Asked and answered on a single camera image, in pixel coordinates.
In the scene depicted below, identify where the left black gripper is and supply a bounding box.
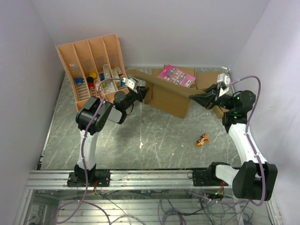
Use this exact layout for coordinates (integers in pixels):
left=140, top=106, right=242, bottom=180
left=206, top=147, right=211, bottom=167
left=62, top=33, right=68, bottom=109
left=123, top=86, right=150, bottom=111

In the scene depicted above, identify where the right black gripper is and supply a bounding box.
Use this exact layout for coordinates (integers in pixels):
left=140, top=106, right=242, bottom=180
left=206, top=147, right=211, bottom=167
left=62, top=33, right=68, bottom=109
left=189, top=83, right=235, bottom=111

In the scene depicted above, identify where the large cardboard box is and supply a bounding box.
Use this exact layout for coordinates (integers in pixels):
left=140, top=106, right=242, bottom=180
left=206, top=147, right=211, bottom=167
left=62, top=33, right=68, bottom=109
left=126, top=68, right=204, bottom=119

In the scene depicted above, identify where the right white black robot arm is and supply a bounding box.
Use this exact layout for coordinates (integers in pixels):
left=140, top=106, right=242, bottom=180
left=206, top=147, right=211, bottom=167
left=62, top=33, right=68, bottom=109
left=189, top=84, right=278, bottom=201

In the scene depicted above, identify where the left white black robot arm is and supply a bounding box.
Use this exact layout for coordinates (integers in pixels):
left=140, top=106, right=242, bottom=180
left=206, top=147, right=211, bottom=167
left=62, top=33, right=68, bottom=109
left=67, top=86, right=149, bottom=187

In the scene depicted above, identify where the folded cardboard box middle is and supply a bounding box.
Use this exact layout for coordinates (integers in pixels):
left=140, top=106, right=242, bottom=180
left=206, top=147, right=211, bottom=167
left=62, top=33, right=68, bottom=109
left=195, top=71, right=221, bottom=90

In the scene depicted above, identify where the small folded cardboard box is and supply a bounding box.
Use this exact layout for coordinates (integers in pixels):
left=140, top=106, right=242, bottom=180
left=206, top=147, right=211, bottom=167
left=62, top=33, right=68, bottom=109
left=213, top=106, right=229, bottom=119

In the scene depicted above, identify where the folded cardboard box under book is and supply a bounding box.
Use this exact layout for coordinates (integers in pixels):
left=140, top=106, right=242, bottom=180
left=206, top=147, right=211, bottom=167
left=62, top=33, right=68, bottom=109
left=152, top=64, right=196, bottom=92

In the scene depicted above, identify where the pink paperback book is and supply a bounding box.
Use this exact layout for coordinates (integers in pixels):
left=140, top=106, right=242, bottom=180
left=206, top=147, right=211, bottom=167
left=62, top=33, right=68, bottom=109
left=158, top=64, right=196, bottom=88

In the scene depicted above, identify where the green white small carton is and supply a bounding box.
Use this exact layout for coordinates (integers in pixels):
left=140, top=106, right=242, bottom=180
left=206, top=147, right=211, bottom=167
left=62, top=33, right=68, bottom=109
left=112, top=69, right=120, bottom=81

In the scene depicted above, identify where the orange toy car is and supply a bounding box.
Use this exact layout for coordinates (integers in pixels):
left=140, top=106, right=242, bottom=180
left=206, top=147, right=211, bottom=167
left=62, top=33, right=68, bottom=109
left=195, top=133, right=210, bottom=146

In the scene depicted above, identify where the peach plastic file organizer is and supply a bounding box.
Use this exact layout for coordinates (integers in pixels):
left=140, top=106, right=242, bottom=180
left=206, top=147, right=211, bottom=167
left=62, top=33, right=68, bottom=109
left=57, top=34, right=129, bottom=110

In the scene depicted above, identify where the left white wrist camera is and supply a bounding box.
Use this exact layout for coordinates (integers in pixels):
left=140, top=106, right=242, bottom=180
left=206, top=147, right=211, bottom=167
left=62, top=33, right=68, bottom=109
left=121, top=78, right=138, bottom=93

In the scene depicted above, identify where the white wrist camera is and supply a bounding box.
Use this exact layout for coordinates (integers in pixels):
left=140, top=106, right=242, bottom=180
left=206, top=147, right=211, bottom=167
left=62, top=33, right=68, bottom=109
left=217, top=73, right=231, bottom=97
left=121, top=78, right=138, bottom=93

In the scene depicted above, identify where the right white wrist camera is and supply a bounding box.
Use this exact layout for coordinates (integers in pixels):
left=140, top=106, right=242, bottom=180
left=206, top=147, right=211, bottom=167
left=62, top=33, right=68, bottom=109
left=217, top=73, right=231, bottom=97

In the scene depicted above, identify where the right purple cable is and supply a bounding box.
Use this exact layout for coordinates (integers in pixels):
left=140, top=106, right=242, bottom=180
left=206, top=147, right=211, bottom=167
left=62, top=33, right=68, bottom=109
left=225, top=75, right=268, bottom=207

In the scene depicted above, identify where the purple cable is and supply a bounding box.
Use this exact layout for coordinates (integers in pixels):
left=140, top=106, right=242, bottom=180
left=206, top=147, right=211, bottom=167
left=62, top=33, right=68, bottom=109
left=225, top=75, right=268, bottom=207
left=53, top=78, right=125, bottom=223

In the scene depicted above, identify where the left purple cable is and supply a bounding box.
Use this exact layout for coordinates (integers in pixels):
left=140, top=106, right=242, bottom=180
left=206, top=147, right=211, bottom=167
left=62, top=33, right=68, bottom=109
left=53, top=78, right=125, bottom=223

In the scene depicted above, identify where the aluminium mounting rail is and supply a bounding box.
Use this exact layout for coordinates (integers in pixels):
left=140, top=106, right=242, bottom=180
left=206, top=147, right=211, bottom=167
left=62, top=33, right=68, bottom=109
left=25, top=170, right=221, bottom=190

